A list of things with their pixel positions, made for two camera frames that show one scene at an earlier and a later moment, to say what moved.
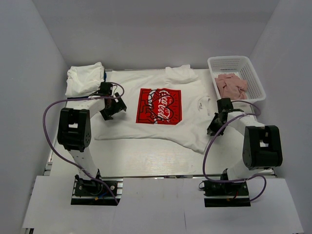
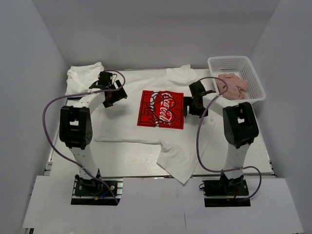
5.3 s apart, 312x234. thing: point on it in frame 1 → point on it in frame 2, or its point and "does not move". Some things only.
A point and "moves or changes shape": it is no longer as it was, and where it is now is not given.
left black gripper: x=119 y=106 → x=120 y=93
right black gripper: x=212 y=127 → x=187 y=102
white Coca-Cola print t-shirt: x=170 y=105 moves or changes shape
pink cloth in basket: x=231 y=87 does not move
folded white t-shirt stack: x=84 y=80 does not move
